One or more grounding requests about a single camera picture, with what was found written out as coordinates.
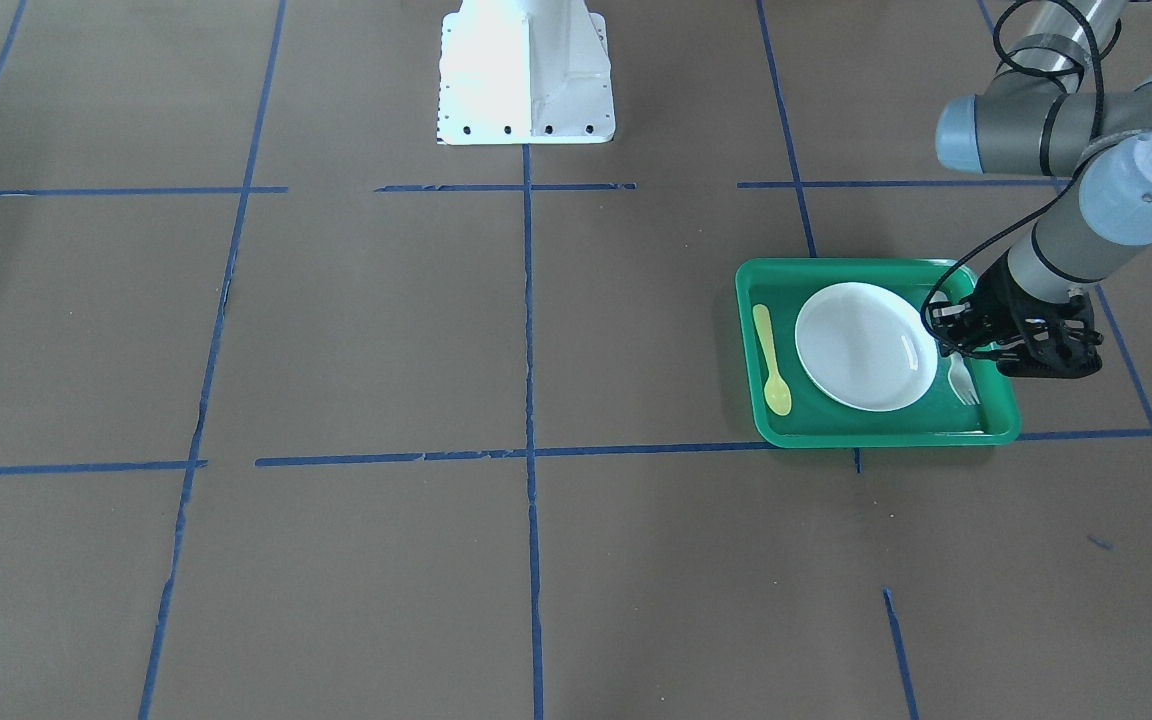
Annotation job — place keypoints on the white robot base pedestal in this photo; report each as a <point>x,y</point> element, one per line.
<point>516,72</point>

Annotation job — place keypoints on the white round plate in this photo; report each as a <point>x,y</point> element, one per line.
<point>865,347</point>

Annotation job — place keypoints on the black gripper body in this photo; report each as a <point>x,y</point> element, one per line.
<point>998,302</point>

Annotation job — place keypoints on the green plastic tray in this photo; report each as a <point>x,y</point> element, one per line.
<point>784,284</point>

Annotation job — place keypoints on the blue tape scrap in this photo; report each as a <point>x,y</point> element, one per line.
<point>1102,543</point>

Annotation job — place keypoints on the yellow plastic spoon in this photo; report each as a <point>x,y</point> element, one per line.
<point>777,396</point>

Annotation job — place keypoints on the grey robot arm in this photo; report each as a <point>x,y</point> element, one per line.
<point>1047,113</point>

